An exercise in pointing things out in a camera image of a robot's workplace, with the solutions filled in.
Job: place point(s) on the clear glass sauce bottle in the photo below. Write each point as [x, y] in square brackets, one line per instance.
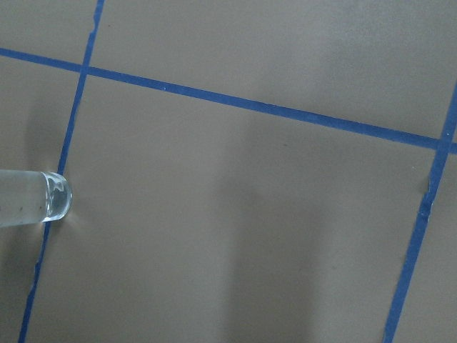
[32, 197]

